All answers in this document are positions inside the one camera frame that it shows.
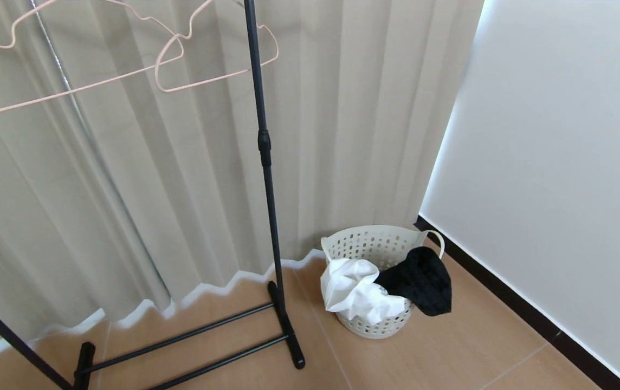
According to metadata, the white laundry basket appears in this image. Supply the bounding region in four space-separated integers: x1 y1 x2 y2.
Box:
320 225 446 340

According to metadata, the pink clothes hanger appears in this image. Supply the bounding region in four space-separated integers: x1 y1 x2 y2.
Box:
154 0 280 93
0 0 185 118

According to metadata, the white printed T-shirt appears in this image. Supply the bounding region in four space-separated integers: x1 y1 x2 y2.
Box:
319 258 408 325

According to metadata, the black clothes rack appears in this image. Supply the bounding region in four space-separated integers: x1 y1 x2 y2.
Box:
0 0 306 390

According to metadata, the black garment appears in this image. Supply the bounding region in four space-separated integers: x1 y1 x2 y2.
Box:
374 246 453 318

